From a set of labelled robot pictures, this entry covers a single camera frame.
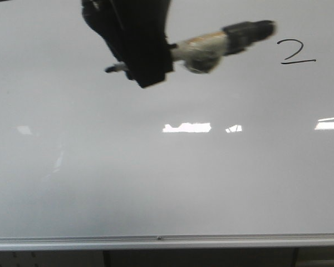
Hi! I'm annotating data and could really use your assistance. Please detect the grey perforated panel under board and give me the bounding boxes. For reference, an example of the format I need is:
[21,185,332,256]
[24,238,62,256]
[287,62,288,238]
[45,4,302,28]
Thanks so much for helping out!
[0,251,105,266]

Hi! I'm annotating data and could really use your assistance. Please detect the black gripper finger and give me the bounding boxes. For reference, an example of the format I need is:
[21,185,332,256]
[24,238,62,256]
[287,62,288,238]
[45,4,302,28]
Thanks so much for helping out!
[81,1,127,63]
[105,1,173,88]

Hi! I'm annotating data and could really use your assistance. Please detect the black whiteboard marker with tape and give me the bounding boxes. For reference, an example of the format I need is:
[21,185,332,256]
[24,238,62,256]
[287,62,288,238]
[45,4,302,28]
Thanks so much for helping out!
[104,19,278,75]

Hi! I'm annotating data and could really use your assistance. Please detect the white whiteboard with aluminium frame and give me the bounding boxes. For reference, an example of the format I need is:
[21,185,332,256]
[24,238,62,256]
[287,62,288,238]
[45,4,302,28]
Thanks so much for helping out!
[0,1,334,251]

